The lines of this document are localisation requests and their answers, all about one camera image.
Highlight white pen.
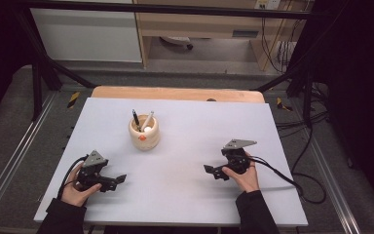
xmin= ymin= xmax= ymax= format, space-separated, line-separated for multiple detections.
xmin=141 ymin=110 xmax=155 ymax=132

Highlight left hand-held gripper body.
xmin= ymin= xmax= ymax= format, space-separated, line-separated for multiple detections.
xmin=76 ymin=149 xmax=109 ymax=193

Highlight aluminium rail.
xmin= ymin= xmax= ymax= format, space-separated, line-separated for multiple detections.
xmin=0 ymin=92 xmax=57 ymax=215
xmin=308 ymin=139 xmax=361 ymax=234

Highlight yellow black tape marker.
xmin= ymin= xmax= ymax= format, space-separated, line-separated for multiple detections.
xmin=276 ymin=97 xmax=294 ymax=112
xmin=66 ymin=91 xmax=81 ymax=109

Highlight chair base with wheel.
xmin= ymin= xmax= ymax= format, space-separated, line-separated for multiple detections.
xmin=159 ymin=36 xmax=195 ymax=51

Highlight white wall socket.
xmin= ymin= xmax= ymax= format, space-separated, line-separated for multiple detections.
xmin=254 ymin=0 xmax=281 ymax=10

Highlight wooden desk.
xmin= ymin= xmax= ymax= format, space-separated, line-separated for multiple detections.
xmin=132 ymin=0 xmax=316 ymax=71

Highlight cream duck-shaped pen holder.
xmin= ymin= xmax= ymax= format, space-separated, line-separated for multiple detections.
xmin=128 ymin=113 xmax=161 ymax=151

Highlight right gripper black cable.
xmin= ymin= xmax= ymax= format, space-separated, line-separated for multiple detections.
xmin=240 ymin=155 xmax=327 ymax=205

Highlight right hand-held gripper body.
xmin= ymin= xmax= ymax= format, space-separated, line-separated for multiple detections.
xmin=220 ymin=138 xmax=258 ymax=176

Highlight black curtain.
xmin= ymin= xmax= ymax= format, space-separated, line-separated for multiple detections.
xmin=288 ymin=0 xmax=374 ymax=222
xmin=0 ymin=0 xmax=33 ymax=131

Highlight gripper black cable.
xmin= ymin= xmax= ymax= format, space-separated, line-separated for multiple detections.
xmin=56 ymin=155 xmax=89 ymax=201
xmin=240 ymin=155 xmax=327 ymax=205

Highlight person's left hand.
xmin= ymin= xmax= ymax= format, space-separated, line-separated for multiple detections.
xmin=60 ymin=162 xmax=103 ymax=208

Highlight black floor cables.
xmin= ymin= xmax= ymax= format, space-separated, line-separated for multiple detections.
xmin=274 ymin=81 xmax=330 ymax=131

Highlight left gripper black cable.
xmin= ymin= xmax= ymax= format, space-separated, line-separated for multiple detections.
xmin=56 ymin=155 xmax=89 ymax=201

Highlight person's right hand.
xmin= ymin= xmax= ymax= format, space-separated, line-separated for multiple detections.
xmin=222 ymin=152 xmax=261 ymax=194

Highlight white cabinet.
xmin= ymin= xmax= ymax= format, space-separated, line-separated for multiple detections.
xmin=28 ymin=8 xmax=143 ymax=63

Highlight black metal frame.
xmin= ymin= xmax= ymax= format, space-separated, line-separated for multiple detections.
xmin=13 ymin=0 xmax=325 ymax=121

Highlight black pen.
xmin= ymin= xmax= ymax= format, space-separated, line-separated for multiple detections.
xmin=131 ymin=108 xmax=143 ymax=133

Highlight hanging black cables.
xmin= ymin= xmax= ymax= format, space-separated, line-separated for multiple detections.
xmin=261 ymin=18 xmax=301 ymax=74

